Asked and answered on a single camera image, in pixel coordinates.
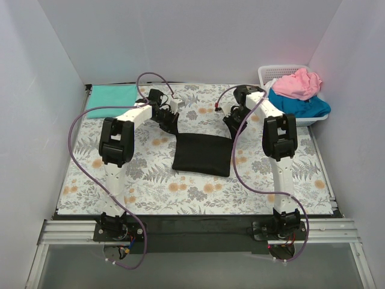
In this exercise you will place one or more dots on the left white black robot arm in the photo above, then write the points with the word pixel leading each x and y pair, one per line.
pixel 116 147

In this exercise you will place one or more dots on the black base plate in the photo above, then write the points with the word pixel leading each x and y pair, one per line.
pixel 197 234

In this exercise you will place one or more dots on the white garment in basket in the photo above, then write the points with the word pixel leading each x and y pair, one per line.
pixel 268 86

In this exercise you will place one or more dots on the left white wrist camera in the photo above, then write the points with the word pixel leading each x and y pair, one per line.
pixel 175 104

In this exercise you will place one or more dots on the blue t shirt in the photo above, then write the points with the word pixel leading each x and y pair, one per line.
pixel 313 107

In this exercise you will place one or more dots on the folded teal t shirt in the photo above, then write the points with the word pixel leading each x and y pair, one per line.
pixel 110 95

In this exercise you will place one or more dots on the pink t shirt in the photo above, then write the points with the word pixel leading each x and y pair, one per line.
pixel 301 85

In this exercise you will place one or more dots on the white plastic basket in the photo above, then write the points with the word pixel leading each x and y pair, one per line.
pixel 270 72

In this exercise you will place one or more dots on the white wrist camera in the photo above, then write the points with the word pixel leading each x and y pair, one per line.
pixel 222 110
pixel 175 104

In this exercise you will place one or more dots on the aluminium frame rail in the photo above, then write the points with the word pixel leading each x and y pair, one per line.
pixel 330 256

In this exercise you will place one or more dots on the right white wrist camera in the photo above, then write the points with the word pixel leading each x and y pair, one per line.
pixel 222 110

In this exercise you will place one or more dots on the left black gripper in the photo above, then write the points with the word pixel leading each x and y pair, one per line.
pixel 166 116

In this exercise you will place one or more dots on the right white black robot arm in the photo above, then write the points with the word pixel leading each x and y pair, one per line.
pixel 279 143

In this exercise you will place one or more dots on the black t shirt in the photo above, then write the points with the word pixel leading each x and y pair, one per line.
pixel 202 153

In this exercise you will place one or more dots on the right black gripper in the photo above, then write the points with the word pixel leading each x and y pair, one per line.
pixel 235 117

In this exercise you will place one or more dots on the floral table cloth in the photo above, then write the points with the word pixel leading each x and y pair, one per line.
pixel 153 187

